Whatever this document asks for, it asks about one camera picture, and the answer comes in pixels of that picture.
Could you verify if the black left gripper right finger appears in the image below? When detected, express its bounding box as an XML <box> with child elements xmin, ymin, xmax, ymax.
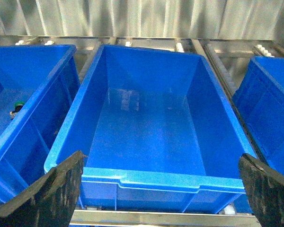
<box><xmin>238</xmin><ymin>153</ymin><xmax>284</xmax><ymax>227</ymax></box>

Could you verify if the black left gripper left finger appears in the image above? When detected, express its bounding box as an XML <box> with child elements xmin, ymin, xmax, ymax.
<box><xmin>0</xmin><ymin>150</ymin><xmax>85</xmax><ymax>227</ymax></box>

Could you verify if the far blue bin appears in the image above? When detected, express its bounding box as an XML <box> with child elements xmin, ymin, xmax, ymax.
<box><xmin>232</xmin><ymin>56</ymin><xmax>284</xmax><ymax>175</ymax></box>

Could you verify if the metal roller rack frame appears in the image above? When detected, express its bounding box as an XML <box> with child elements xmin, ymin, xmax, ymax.
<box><xmin>0</xmin><ymin>35</ymin><xmax>284</xmax><ymax>227</ymax></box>

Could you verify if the green push button far right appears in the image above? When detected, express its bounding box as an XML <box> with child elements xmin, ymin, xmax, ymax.
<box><xmin>10</xmin><ymin>101</ymin><xmax>25</xmax><ymax>120</ymax></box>

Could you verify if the blue parts bin with buttons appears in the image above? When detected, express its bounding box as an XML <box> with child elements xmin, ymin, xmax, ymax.
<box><xmin>0</xmin><ymin>45</ymin><xmax>80</xmax><ymax>204</ymax></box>

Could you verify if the empty blue bin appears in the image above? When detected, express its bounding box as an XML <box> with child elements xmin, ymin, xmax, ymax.
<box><xmin>44</xmin><ymin>45</ymin><xmax>254</xmax><ymax>214</ymax></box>

